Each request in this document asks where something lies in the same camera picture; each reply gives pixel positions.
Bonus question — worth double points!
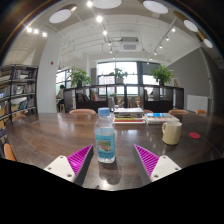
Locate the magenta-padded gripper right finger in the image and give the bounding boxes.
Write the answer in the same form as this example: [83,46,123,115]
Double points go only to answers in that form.
[132,143,183,187]

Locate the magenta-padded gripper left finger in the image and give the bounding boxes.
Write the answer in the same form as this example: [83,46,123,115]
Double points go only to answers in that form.
[43,143,95,187]

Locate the clear blue-capped water bottle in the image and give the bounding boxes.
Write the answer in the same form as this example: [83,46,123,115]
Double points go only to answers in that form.
[93,107,117,164]

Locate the cream ceramic mug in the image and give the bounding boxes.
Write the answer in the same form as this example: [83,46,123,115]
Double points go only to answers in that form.
[161,120,183,146]

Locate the flat round red coaster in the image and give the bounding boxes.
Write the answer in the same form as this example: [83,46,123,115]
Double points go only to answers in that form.
[188,131,202,140]

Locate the blue-covered book stack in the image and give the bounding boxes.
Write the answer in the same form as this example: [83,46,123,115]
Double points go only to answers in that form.
[143,112,181,126]

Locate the stack of books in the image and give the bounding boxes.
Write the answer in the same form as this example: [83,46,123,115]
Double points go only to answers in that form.
[113,107,147,125]

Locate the low dark shelf unit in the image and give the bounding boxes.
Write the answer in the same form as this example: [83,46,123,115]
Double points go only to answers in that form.
[63,84,185,114]

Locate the person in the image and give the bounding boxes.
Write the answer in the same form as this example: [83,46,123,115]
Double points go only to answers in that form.
[55,84,66,113]

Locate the tall dark bookshelf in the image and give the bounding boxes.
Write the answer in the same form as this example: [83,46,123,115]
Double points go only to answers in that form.
[0,64,39,141]

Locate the bushy potted plant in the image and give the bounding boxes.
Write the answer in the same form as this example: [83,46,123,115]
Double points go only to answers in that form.
[69,67,92,88]

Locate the large dark-potted plant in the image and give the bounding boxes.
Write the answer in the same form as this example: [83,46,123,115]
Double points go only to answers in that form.
[150,64,174,87]

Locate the small white-potted plant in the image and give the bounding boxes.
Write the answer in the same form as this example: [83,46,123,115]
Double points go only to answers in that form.
[109,68,129,85]

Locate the ceiling air conditioner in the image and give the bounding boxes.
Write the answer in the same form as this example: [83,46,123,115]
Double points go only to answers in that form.
[119,36,140,52]

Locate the ceiling lights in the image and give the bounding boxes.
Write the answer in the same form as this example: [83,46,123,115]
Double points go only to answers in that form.
[24,0,214,49]

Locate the white wall radiator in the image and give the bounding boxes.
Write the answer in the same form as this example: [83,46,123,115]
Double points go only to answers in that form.
[186,94,210,113]

